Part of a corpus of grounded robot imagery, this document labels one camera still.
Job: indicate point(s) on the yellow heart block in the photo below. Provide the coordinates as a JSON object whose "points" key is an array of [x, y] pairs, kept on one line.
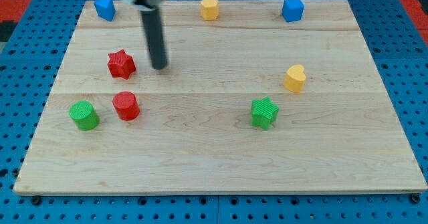
{"points": [[295, 78]]}

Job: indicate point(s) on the red star block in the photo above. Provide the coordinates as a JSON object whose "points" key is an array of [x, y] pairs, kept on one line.
{"points": [[121, 65]]}

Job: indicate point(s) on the blue triangular block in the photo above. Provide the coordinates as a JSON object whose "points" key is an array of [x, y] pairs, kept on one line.
{"points": [[105, 9]]}

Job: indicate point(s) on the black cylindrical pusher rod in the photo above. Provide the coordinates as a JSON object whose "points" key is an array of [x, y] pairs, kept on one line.
{"points": [[153, 30]]}

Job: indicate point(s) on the green star block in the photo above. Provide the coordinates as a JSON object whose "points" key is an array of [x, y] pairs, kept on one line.
{"points": [[263, 113]]}

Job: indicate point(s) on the yellow hexagon block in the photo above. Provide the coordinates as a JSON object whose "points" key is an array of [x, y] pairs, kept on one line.
{"points": [[209, 9]]}

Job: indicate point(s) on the wooden board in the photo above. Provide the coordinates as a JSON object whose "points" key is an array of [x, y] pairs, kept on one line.
{"points": [[193, 136]]}

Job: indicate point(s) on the green cylinder block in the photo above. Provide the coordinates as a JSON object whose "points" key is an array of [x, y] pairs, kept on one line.
{"points": [[84, 115]]}

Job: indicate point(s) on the blue cube block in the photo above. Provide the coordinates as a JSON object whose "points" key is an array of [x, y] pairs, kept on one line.
{"points": [[292, 10]]}

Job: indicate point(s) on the red cylinder block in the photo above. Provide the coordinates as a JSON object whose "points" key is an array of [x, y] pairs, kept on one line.
{"points": [[126, 105]]}

